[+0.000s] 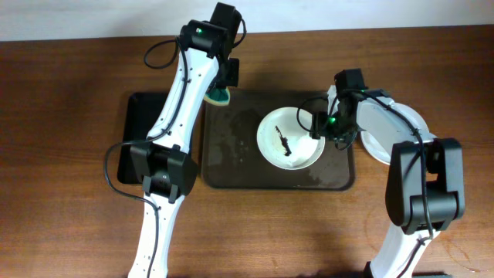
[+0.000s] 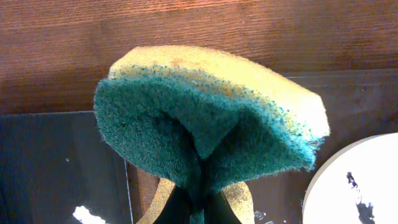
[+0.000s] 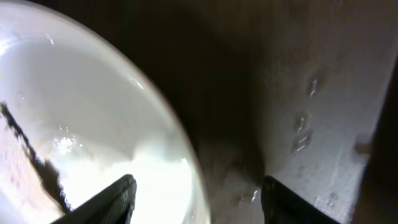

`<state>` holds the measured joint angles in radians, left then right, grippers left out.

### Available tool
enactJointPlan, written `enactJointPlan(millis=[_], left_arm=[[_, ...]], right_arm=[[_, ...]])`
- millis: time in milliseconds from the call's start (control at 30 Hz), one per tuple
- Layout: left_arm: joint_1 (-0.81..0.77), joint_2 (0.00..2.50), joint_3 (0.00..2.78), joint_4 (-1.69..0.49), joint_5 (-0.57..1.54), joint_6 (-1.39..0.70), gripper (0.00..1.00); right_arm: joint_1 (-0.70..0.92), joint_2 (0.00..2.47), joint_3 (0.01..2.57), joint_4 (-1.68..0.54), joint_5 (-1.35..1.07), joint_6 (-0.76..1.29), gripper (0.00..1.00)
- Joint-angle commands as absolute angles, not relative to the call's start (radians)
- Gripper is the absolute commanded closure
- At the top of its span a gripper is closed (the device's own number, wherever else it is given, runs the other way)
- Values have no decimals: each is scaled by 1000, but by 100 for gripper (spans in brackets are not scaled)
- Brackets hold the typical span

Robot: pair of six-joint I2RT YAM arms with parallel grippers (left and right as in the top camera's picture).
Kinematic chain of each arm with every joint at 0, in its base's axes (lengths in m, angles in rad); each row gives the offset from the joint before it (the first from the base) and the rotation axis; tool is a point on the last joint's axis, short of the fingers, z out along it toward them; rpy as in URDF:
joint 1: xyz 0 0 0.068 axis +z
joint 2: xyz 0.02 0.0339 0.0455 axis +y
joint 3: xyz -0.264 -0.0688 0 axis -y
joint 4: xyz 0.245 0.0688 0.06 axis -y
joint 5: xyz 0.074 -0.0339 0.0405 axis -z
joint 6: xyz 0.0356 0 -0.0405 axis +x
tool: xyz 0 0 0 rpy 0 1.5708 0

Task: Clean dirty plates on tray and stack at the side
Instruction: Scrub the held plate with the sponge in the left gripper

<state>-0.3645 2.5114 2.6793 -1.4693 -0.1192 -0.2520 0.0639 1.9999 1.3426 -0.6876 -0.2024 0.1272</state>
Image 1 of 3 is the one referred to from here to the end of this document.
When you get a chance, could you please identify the green yellow sponge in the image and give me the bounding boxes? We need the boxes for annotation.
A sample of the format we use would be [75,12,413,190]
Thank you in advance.
[204,87,231,107]

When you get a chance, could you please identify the white plate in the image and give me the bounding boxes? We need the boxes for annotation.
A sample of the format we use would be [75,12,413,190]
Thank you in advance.
[256,107,325,171]
[357,100,436,164]

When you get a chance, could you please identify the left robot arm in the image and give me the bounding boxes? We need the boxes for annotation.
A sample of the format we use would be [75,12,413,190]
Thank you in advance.
[129,3,246,277]

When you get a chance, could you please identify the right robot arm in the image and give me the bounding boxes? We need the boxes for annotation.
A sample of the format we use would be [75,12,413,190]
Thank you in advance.
[309,69,465,278]

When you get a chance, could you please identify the brown large tray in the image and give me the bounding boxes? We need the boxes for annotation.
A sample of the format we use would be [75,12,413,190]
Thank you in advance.
[201,90,355,191]

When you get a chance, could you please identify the black small tray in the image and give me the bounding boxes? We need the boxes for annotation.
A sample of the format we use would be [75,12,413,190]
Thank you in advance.
[117,93,171,188]

